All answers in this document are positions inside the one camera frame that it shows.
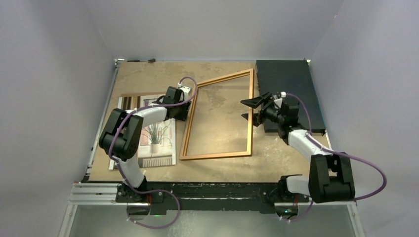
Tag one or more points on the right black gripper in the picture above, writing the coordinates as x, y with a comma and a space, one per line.
256, 101

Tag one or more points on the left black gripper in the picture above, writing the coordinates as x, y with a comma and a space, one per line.
183, 116

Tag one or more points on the plant photo print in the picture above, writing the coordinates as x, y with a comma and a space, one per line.
157, 146

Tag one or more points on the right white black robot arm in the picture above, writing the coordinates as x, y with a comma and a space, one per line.
330, 174

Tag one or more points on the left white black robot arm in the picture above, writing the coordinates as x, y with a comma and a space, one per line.
121, 135

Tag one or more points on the dark rectangular box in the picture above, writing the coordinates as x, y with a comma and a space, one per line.
291, 76

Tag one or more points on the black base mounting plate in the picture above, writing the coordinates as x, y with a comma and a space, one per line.
262, 192

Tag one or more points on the aluminium rail beam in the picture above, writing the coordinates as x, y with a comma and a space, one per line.
106, 193

